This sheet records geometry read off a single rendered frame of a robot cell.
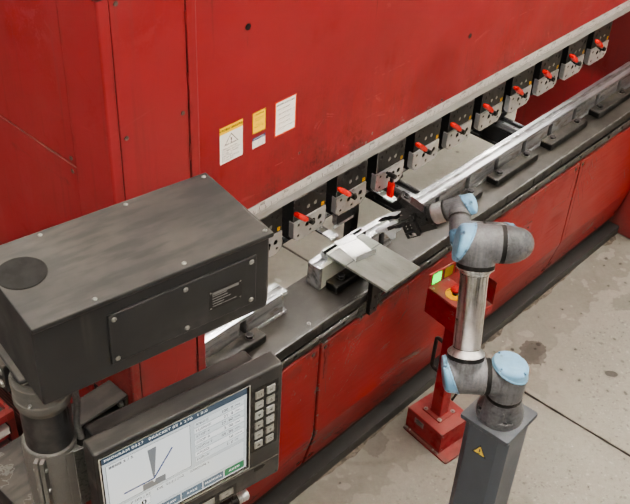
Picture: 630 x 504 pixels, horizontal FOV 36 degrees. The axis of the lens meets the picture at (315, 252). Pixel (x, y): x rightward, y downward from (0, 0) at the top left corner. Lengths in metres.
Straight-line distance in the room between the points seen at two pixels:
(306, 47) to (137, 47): 0.83
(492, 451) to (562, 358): 1.48
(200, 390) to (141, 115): 0.59
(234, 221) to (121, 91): 0.37
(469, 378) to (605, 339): 1.84
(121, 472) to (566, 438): 2.59
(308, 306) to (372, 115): 0.69
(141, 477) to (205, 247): 0.52
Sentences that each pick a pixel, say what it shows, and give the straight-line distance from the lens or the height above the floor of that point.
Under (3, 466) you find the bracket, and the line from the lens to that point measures 2.50.
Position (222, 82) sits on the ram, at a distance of 2.58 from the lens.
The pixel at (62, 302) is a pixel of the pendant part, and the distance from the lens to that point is 1.75.
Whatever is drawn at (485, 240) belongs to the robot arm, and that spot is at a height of 1.37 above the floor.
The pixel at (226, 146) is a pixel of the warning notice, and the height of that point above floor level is 1.65.
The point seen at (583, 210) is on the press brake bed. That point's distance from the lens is 4.85.
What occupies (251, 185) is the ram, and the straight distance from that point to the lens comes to 2.84.
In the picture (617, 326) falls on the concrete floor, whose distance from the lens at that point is 4.89.
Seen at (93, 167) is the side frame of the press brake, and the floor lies 1.89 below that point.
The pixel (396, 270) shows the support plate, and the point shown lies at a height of 1.00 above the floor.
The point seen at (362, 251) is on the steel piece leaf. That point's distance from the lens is 3.39.
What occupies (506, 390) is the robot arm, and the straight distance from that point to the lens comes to 3.07.
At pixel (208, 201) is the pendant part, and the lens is 1.97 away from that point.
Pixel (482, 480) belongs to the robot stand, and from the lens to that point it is 3.34.
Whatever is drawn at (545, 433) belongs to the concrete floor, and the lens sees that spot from 4.28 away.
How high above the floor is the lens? 3.08
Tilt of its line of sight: 38 degrees down
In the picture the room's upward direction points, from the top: 4 degrees clockwise
